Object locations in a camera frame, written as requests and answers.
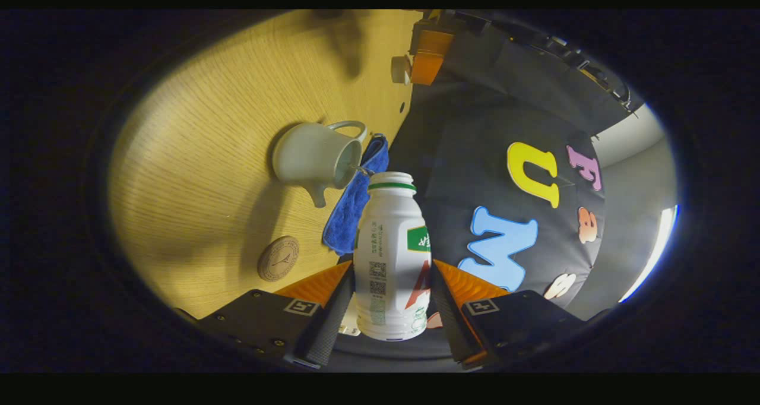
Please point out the round wooden coaster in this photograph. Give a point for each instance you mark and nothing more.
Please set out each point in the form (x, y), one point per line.
(278, 259)

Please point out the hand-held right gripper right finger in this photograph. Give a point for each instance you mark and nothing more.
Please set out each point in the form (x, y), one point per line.
(451, 328)

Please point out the white ceramic teacup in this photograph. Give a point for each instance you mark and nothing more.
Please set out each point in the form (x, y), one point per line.
(306, 155)

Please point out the black backdrop cloth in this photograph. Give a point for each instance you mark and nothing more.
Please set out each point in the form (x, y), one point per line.
(463, 126)

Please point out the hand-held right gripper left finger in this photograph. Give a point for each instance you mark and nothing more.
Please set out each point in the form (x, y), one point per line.
(329, 328)

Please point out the blue towel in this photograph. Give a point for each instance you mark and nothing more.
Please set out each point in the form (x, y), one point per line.
(350, 215)

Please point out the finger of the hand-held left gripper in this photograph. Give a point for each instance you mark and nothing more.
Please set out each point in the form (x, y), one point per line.
(436, 41)
(426, 69)

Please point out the white plastic water bottle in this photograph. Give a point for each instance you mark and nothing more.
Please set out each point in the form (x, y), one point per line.
(389, 256)

